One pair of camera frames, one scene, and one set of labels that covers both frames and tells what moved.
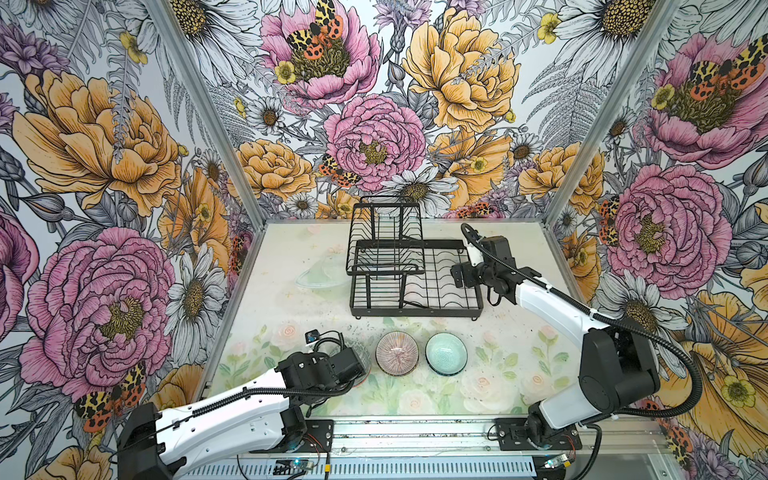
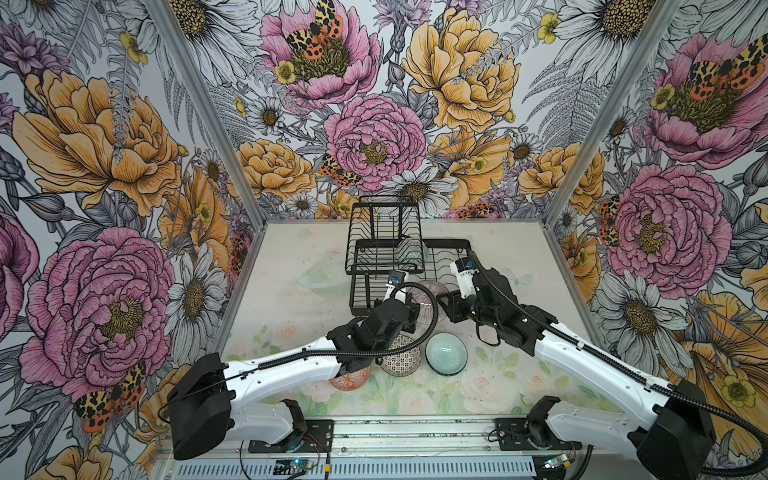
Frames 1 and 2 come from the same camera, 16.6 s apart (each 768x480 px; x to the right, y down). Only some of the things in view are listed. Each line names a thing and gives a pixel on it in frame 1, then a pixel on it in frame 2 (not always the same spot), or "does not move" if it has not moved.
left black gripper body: (338, 386) -> (411, 323)
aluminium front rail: (460, 448) does not move
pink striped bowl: (397, 353) does not move
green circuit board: (292, 466) does not move
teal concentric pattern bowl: (446, 354) does not move
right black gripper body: (481, 274) -> (471, 309)
